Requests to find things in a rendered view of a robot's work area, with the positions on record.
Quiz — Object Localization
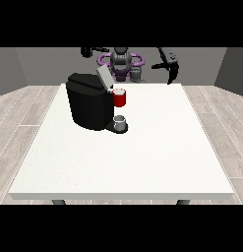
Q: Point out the red pod holder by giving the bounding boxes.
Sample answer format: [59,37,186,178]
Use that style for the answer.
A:
[111,88,128,108]

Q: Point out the black coffee machine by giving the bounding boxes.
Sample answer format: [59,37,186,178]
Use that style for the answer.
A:
[65,72,129,134]

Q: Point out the pale grey machine lid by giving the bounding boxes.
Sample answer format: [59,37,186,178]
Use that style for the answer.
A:
[95,64,114,90]

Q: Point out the grey robot trunk purple rings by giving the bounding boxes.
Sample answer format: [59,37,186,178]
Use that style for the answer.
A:
[96,47,147,83]

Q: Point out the small grey cup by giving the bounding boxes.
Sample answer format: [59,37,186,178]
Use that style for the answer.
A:
[112,114,128,132]

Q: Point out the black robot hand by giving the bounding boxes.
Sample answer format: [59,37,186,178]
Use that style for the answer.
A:
[80,47,111,59]
[151,60,180,86]

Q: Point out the small grey coffee pod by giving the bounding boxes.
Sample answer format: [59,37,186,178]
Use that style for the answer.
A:
[129,67,143,83]

